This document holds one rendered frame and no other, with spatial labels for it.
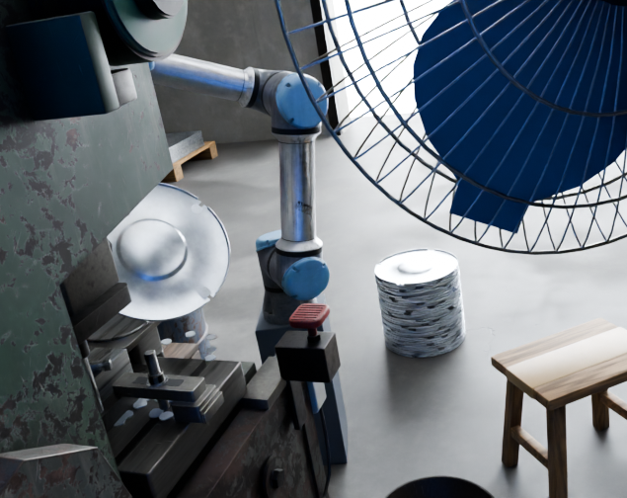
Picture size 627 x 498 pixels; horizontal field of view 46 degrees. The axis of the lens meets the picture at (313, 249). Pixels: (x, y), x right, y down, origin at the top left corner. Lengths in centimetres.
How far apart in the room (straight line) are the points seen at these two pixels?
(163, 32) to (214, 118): 539
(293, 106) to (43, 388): 93
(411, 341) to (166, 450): 156
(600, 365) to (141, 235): 111
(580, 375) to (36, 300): 129
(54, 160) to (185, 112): 554
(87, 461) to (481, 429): 150
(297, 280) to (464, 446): 73
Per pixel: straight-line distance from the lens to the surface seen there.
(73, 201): 98
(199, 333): 261
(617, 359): 192
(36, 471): 86
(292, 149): 171
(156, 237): 140
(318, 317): 126
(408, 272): 254
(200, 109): 640
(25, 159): 92
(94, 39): 88
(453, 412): 231
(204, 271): 139
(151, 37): 95
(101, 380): 122
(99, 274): 121
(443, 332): 256
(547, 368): 187
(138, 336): 130
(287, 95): 166
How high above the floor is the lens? 132
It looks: 21 degrees down
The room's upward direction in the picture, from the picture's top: 10 degrees counter-clockwise
